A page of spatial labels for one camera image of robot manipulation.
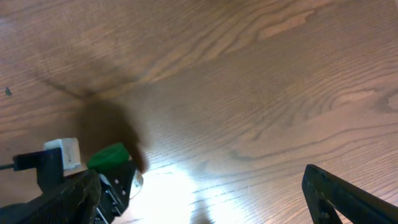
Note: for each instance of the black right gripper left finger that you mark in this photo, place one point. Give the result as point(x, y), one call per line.
point(74, 201)

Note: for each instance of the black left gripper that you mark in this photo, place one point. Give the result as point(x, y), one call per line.
point(49, 169)

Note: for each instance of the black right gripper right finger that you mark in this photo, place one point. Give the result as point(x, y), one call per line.
point(327, 195)

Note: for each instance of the green lid cream jar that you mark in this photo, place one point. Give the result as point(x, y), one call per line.
point(115, 159)

